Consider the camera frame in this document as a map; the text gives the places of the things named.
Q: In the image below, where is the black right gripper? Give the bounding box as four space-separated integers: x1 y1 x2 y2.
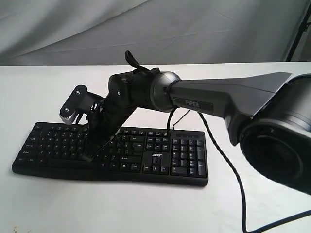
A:
81 97 135 162

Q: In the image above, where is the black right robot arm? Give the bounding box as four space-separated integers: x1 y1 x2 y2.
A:
86 68 311 194

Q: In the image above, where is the black Acer keyboard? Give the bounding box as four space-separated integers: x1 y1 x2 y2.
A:
12 122 208 186

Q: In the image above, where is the grey backdrop cloth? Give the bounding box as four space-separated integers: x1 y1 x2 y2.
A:
0 0 309 66

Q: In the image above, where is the black tripod stand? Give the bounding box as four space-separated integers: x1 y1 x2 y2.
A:
282 0 311 62

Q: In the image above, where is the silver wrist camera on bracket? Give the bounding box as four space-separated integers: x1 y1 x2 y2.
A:
59 85 104 125

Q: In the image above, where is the black USB cable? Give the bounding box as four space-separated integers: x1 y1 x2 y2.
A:
172 109 191 131

